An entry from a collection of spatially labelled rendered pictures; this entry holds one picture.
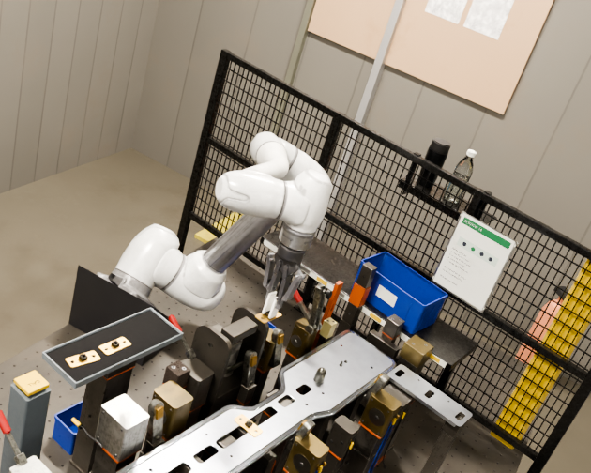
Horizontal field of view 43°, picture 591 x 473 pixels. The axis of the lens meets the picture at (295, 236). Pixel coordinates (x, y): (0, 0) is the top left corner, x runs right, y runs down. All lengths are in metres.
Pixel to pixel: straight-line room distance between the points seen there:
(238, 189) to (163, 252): 0.89
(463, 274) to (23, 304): 2.28
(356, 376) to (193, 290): 0.68
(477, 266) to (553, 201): 1.88
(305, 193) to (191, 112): 3.57
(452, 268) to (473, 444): 0.66
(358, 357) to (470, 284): 0.51
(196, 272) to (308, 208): 0.89
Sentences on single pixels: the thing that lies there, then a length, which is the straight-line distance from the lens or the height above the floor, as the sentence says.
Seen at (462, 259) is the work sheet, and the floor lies 1.29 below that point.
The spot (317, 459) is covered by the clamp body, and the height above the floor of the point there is 1.04.
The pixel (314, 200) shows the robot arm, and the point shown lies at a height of 1.67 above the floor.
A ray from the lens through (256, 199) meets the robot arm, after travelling 1.90.
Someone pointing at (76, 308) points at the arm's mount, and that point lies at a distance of 2.82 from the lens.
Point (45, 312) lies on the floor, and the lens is 4.06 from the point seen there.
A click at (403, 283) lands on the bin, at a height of 1.09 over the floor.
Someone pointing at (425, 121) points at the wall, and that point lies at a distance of 4.68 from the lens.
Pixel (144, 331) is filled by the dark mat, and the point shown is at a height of 1.16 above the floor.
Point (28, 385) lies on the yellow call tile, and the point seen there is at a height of 1.16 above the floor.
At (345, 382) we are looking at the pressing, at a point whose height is 1.00.
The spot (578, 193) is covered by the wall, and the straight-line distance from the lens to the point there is 4.57.
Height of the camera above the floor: 2.50
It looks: 28 degrees down
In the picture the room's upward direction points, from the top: 18 degrees clockwise
